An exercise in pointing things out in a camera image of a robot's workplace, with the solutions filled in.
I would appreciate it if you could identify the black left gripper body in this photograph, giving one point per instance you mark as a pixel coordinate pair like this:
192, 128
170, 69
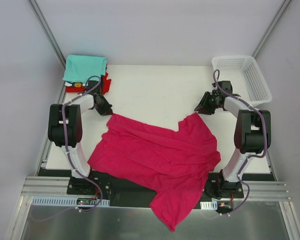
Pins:
103, 106

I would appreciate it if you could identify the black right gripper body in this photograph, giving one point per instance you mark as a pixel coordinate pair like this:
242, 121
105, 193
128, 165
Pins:
207, 101

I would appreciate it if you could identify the white plastic basket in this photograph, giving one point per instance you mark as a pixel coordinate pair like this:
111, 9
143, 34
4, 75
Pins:
245, 76

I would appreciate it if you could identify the crimson pink t shirt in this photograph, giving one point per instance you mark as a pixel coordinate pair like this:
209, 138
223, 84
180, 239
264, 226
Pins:
174, 164

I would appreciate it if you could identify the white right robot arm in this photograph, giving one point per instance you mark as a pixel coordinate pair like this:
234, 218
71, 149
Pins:
252, 137

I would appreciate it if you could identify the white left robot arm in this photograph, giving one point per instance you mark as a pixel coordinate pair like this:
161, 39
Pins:
65, 130

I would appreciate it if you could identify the folded dark printed t shirt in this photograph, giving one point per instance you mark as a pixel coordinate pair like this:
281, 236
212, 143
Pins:
78, 87

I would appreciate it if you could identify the folded teal t shirt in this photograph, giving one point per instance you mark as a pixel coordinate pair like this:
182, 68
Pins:
79, 68

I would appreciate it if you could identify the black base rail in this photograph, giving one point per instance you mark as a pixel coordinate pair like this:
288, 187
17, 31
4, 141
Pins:
124, 193

